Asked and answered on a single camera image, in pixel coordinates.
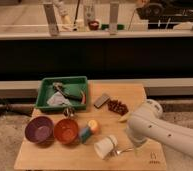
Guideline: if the green plastic tray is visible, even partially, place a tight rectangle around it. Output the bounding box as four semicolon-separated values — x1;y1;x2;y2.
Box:
35;76;88;112

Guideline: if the grey cloth in tray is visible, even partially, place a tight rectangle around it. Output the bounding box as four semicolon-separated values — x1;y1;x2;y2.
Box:
47;92;70;106

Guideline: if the wooden board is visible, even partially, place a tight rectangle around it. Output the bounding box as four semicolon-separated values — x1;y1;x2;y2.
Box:
14;83;167;171

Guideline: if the small metal clip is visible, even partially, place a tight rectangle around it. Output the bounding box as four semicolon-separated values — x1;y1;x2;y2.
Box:
63;107;75;118

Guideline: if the grey rectangular block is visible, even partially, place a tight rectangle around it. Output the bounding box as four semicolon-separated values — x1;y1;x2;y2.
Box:
94;93;110;108

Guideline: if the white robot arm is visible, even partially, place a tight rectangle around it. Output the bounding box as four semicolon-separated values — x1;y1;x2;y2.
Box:
125;99;193;158

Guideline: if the red grapes bunch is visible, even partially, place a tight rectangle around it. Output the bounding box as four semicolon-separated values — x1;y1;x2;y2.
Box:
108;100;128;116

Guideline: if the white cup on side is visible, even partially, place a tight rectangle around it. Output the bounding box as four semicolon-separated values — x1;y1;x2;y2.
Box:
94;135;118;159

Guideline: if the yellow banana toy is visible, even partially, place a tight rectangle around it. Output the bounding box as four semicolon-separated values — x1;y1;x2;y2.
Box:
119;112;131;122

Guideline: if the black handled tool in tray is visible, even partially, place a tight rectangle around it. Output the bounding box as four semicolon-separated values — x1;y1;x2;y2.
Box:
53;82;82;101

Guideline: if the red bowl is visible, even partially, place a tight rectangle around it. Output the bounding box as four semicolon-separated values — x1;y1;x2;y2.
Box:
54;119;79;145

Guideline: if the purple bowl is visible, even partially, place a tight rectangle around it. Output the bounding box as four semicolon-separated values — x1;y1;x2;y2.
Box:
25;116;54;144

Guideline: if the orange and teal toy block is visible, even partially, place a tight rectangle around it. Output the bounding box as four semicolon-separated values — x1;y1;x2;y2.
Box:
79;120;100;143

